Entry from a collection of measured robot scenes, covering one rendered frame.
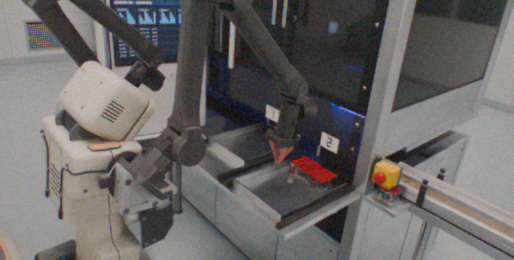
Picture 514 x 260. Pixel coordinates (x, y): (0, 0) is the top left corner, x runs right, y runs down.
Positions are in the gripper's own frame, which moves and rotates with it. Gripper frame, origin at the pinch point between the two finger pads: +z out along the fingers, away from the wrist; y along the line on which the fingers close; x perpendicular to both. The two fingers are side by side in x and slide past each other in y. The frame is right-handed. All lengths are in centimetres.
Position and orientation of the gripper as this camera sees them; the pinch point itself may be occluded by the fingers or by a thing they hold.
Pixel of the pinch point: (277, 161)
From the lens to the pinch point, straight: 121.3
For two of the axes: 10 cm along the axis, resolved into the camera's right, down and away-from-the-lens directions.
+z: -2.0, 9.3, 2.9
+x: -6.5, -3.5, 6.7
